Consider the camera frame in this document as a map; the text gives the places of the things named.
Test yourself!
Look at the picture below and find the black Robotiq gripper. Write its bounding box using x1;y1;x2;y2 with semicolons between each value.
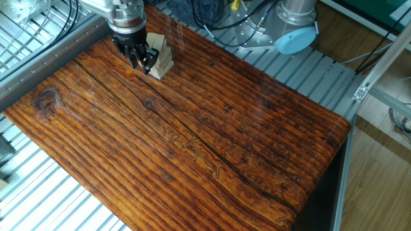
111;28;161;76

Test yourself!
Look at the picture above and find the wooden Jenga block tower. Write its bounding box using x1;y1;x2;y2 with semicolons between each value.
146;32;175;81

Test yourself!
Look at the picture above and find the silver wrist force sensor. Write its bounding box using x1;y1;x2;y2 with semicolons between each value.
107;0;146;35

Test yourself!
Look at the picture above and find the grey blue towel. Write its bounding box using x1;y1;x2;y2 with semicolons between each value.
166;0;225;28

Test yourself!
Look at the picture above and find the glossy wood grain table cover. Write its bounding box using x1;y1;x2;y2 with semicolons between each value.
2;3;351;231

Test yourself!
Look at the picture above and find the silver perforated mounting plate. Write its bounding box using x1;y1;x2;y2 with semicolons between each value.
0;0;44;25

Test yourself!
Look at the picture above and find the aluminium table leg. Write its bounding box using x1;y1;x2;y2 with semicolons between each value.
330;115;357;231

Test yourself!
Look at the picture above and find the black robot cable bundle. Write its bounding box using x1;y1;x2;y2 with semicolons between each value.
191;0;283;49

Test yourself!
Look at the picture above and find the black cable pair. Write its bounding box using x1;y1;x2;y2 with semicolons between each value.
48;0;81;47

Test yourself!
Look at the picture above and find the grey aluminium edge rail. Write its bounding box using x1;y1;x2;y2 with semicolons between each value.
0;12;113;112

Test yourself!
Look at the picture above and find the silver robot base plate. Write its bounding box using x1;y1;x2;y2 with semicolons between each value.
232;8;292;52

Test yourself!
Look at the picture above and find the black cable along post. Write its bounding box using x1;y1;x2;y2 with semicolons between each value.
354;14;411;75

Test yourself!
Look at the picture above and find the aluminium frame post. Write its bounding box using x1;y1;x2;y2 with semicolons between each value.
352;21;411;103

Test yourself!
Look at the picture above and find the aluminium frame crossbar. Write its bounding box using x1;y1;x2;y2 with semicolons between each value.
369;87;411;119

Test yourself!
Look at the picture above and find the grey cable bundle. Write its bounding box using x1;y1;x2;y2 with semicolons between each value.
387;104;411;144

